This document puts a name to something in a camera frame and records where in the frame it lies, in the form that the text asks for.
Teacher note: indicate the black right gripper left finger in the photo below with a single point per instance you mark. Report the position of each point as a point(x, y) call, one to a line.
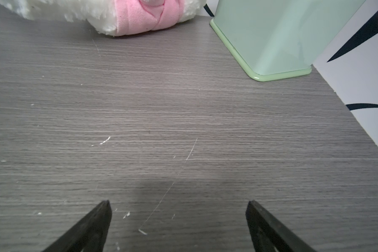
point(87, 235)

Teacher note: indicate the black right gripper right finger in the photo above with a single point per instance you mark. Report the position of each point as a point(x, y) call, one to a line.
point(268, 234)

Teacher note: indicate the green tissue box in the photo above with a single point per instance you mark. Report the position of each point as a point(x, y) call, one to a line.
point(274, 40)

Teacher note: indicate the white plush toy pink shirt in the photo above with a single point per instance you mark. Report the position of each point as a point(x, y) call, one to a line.
point(110, 17)

